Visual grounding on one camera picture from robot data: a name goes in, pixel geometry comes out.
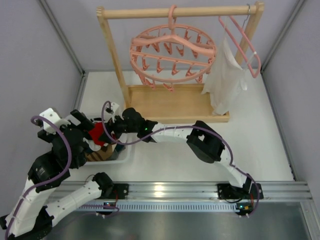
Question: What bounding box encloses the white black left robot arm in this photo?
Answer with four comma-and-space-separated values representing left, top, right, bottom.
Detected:
0, 108, 114, 240

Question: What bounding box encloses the pink round clip hanger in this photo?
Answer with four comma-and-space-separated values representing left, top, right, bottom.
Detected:
129, 4, 217, 92

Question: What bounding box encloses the white undershirt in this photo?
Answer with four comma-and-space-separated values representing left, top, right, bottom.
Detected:
201, 21, 247, 116

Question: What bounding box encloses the wooden clothes rack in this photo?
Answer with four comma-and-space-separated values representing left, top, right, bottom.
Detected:
96, 6, 257, 124

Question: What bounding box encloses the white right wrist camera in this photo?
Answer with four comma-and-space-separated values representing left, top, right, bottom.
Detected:
104, 101, 121, 122

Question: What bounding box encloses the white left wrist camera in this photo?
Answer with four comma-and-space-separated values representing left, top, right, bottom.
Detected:
39, 107, 70, 134

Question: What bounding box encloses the white plastic laundry basket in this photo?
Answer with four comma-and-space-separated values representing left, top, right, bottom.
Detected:
85, 114, 133, 166

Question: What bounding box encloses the pink clothes hanger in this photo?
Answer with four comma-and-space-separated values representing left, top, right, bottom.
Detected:
217, 1, 265, 78

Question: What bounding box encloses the aluminium mounting rail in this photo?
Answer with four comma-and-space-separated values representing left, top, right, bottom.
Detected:
39, 181, 313, 213

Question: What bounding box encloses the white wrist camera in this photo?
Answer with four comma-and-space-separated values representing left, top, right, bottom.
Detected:
104, 101, 121, 122
39, 107, 70, 134

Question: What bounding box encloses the dark green christmas sock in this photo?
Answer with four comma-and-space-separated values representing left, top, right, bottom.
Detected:
110, 144, 126, 161

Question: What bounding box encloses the brown striped sock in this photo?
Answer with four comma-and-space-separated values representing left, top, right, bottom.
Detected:
85, 145, 118, 163

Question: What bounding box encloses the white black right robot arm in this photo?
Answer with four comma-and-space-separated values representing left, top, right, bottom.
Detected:
101, 106, 263, 203

